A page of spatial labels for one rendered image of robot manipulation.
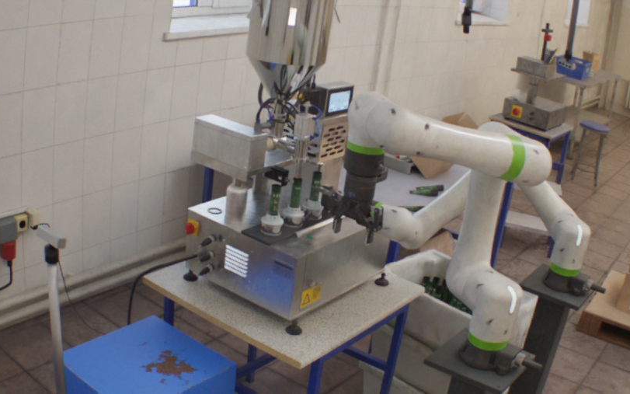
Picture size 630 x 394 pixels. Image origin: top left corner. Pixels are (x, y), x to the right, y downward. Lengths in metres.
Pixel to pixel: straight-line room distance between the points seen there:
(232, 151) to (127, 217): 1.72
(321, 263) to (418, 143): 0.92
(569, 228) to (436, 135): 1.07
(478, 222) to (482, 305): 0.23
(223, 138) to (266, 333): 0.65
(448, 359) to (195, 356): 0.89
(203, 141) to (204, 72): 1.70
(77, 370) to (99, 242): 1.67
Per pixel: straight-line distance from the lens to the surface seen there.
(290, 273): 2.42
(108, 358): 2.55
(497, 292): 2.06
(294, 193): 2.54
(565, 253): 2.71
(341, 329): 2.57
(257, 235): 2.47
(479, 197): 2.10
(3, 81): 3.39
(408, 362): 3.25
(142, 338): 2.67
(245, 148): 2.45
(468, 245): 2.15
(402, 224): 2.43
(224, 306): 2.61
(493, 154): 1.83
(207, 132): 2.56
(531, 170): 1.91
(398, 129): 1.66
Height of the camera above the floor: 2.02
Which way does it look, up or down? 20 degrees down
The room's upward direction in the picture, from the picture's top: 8 degrees clockwise
